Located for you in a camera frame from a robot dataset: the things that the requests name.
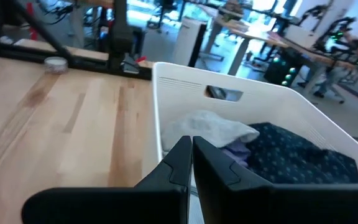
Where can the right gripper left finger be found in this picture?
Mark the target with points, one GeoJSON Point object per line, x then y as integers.
{"type": "Point", "coordinates": [120, 205]}

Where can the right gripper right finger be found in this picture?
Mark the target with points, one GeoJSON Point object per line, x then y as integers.
{"type": "Point", "coordinates": [275, 205]}

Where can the navy dotted garment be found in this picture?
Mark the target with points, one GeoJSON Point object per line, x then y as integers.
{"type": "Point", "coordinates": [297, 155]}

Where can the lavender garment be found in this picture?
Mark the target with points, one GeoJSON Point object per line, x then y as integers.
{"type": "Point", "coordinates": [236, 152]}

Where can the grey garment with white label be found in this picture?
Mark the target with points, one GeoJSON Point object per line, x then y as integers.
{"type": "Point", "coordinates": [207, 127]}

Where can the white plastic laundry basket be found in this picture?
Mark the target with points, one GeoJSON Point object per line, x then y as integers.
{"type": "Point", "coordinates": [182, 93]}

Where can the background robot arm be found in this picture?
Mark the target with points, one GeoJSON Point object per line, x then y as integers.
{"type": "Point", "coordinates": [337, 35]}

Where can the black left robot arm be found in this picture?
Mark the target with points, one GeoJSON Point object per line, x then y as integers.
{"type": "Point", "coordinates": [121, 37]}

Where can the black desktop computer tower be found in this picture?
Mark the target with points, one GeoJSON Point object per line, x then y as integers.
{"type": "Point", "coordinates": [280, 67]}

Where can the small red plastic piece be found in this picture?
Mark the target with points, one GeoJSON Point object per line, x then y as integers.
{"type": "Point", "coordinates": [140, 58]}

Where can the small white ball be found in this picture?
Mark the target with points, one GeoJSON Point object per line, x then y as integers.
{"type": "Point", "coordinates": [56, 65]}

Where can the white tower air purifier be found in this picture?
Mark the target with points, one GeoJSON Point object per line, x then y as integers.
{"type": "Point", "coordinates": [186, 42]}

